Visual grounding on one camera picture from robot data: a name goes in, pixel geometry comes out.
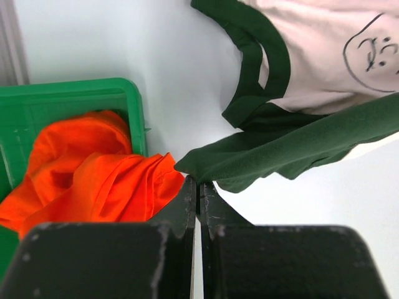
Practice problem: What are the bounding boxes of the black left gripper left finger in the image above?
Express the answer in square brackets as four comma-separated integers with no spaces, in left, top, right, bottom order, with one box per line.
[1,177,196,298]

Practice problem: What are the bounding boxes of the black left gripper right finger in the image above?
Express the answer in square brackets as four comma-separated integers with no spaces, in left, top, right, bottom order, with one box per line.
[199,183,388,299]

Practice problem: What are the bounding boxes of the white and green t-shirt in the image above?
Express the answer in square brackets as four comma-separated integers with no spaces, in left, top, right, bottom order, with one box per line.
[175,1,398,193]

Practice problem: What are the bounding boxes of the orange t-shirt in bin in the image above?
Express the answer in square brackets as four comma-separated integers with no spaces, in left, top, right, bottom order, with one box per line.
[1,110,184,237]

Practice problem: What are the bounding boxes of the green plastic bin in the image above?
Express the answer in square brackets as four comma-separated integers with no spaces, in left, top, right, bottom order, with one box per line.
[0,77,152,275]

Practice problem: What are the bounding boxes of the left aluminium corner post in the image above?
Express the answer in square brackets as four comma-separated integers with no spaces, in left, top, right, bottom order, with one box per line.
[0,0,29,87]

